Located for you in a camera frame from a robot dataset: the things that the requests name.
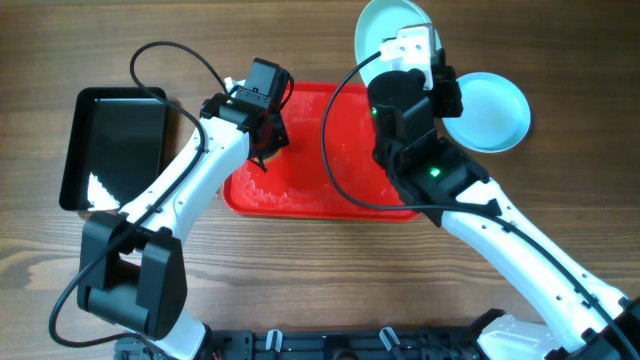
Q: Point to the black rectangular water tray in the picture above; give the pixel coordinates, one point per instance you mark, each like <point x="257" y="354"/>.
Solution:
<point x="115" y="149"/>

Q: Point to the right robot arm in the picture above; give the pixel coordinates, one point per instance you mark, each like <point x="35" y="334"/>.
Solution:
<point x="583" y="317"/>

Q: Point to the light blue plate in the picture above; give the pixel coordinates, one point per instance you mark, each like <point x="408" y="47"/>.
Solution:
<point x="496" y="114"/>
<point x="378" y="22"/>

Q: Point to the red plastic tray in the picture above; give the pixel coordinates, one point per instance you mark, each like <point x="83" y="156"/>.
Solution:
<point x="296" y="185"/>

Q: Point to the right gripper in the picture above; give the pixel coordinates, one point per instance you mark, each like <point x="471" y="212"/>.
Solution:
<point x="445" y="86"/>

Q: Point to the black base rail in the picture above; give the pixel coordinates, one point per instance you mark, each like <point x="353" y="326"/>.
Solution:
<point x="388" y="343"/>

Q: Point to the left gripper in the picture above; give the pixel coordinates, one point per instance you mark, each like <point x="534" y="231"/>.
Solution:
<point x="281" y="131"/>

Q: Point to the green and orange sponge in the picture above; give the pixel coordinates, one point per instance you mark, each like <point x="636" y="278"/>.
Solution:
<point x="271" y="156"/>

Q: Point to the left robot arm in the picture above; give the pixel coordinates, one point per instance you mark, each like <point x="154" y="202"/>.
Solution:
<point x="132" y="270"/>

